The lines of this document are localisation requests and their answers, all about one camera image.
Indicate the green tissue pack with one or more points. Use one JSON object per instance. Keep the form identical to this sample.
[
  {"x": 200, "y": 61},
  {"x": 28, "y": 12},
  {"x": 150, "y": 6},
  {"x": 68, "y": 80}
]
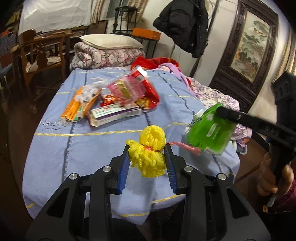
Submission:
[{"x": 210, "y": 132}]

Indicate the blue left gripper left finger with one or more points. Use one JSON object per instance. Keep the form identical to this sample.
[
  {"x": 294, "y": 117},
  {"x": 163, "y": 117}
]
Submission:
[{"x": 123, "y": 168}]

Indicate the pink plastic wrapper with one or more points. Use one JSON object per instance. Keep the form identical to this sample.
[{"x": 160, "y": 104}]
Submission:
[{"x": 127, "y": 89}]

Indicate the white purple medicine box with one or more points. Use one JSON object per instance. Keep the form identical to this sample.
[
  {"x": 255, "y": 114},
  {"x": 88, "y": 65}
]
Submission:
[{"x": 106, "y": 114}]

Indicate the purple floral quilt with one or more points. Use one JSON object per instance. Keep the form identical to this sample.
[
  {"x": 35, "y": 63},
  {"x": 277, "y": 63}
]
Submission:
[{"x": 209, "y": 97}]

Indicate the right hand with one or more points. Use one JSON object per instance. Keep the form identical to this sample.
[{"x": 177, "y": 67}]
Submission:
[{"x": 267, "y": 180}]

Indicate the white crumpled tissue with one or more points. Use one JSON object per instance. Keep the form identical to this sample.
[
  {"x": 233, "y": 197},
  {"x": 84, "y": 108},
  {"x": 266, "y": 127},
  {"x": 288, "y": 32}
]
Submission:
[{"x": 89, "y": 91}]

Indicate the red snack bag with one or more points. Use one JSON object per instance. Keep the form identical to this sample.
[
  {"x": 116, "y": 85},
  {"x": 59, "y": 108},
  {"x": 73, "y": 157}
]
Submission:
[{"x": 150, "y": 99}]

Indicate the red patterned blanket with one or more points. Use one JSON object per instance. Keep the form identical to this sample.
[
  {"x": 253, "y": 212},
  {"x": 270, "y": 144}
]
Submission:
[{"x": 153, "y": 63}]

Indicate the orange medicine box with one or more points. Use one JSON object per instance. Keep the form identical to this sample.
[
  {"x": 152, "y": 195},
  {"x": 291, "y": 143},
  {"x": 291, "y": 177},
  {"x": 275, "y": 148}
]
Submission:
[{"x": 75, "y": 111}]

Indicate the striped curtain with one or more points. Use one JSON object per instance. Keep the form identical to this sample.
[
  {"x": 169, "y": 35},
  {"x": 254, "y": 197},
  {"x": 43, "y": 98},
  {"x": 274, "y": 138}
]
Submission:
[{"x": 288, "y": 58}]

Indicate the small red foil wrapper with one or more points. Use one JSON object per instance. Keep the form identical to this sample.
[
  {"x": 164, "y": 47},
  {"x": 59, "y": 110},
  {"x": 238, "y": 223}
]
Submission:
[{"x": 108, "y": 100}]

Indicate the cream pillow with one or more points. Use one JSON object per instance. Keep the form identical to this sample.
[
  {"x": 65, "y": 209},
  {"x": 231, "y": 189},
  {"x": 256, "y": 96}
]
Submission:
[{"x": 110, "y": 41}]

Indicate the black metal side table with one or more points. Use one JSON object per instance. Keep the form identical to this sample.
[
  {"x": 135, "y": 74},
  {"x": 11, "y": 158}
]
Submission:
[{"x": 146, "y": 44}]

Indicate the black jacket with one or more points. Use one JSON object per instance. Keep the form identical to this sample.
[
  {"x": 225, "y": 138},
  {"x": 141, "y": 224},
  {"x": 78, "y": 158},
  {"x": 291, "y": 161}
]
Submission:
[{"x": 186, "y": 23}]

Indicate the framed landscape painting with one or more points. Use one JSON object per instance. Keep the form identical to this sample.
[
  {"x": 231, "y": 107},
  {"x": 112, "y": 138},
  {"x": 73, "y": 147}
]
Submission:
[{"x": 249, "y": 52}]

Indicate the lilac cloth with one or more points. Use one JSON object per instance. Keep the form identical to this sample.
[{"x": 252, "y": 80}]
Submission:
[{"x": 169, "y": 67}]

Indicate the wooden chair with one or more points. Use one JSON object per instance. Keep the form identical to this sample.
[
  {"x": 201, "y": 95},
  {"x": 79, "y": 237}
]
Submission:
[{"x": 42, "y": 53}]

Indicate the pink floral folded quilt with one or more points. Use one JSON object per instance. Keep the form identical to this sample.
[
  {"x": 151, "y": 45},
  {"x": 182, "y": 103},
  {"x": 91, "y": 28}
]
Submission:
[{"x": 87, "y": 57}]

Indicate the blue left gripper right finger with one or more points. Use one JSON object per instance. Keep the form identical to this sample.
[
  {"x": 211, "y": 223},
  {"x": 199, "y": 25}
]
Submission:
[{"x": 170, "y": 167}]

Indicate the white lace cloth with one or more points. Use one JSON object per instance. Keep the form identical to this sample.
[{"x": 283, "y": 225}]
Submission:
[{"x": 47, "y": 16}]

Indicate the blue bed sheet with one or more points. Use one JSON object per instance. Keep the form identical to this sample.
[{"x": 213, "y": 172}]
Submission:
[{"x": 59, "y": 149}]

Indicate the pink foam net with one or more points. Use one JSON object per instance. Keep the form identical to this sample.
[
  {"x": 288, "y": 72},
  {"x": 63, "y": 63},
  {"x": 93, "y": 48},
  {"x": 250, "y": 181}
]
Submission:
[{"x": 187, "y": 147}]

